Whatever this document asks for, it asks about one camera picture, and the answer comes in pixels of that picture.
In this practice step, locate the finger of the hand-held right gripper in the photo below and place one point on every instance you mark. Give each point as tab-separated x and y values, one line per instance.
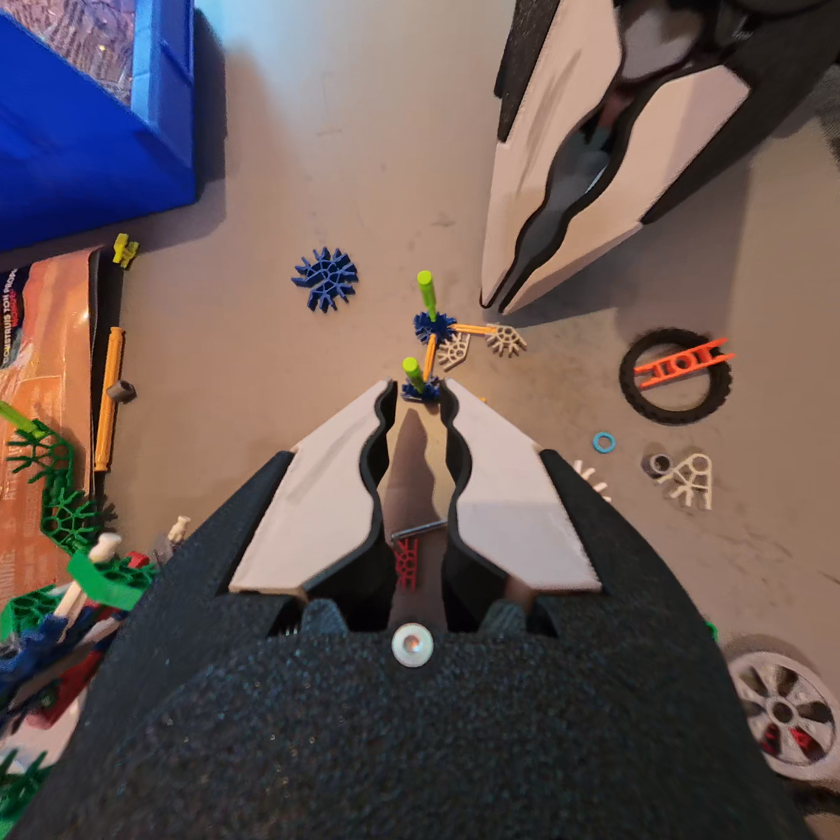
656	164
525	164

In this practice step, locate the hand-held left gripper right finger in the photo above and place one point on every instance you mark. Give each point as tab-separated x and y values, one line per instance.
525	518

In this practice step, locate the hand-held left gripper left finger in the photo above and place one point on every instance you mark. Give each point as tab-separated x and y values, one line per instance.
308	518

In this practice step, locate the small white connector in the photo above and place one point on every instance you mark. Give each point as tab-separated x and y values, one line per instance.
454	351
506	340

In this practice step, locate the blue green orange rod assembly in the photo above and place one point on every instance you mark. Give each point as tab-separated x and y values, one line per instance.
433	325

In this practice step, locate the white snowflake connector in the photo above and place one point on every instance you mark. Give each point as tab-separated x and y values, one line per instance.
600	489

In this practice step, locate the dark grey rod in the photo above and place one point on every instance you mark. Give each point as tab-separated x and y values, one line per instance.
420	528

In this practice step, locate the small red connector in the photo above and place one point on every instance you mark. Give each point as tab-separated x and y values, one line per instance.
407	564

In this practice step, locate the grey cylindrical spacer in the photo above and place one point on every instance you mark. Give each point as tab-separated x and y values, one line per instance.
121	392
649	469

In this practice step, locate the black rubber tyre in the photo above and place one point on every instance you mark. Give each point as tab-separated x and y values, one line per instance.
627	387

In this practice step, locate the white fan-shaped connector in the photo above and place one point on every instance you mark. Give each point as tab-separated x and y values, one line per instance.
702	469

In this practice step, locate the orange ladder connector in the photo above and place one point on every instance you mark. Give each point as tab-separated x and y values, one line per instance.
646	373

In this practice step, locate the small green clip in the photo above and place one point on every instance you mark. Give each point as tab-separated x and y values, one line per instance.
712	633

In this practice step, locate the large blue double connector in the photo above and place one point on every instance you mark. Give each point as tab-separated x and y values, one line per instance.
325	279

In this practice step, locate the red green white toy model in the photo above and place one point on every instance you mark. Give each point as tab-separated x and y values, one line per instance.
65	518

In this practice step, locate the long yellow rod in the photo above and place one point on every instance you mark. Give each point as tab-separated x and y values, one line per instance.
111	354

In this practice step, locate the silver wheel hub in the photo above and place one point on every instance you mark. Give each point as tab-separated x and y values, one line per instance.
745	669

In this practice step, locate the toy packaging bag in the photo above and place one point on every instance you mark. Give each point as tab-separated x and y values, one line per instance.
52	341

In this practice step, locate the yellow-green clip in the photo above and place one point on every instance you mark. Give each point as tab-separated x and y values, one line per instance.
124	250

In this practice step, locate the blue plastic storage bin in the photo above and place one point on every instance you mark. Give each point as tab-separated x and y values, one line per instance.
79	164

